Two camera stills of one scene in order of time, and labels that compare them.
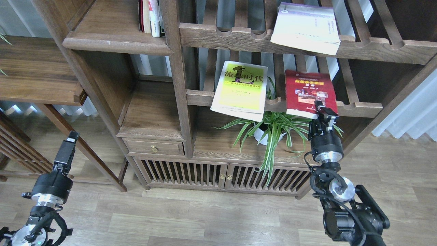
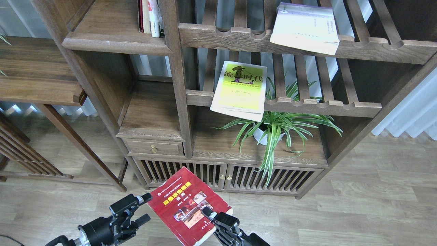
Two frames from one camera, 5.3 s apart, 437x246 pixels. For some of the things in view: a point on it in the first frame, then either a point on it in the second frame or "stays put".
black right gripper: [326, 146] → [234, 236]
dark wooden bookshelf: [213, 103] stays put
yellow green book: [239, 90] stays put
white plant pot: [262, 136] stays put
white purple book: [312, 28] stays put
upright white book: [154, 12] stays put
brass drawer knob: [154, 148] stays put
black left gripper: [52, 189] → [108, 231]
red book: [302, 89] → [178, 203]
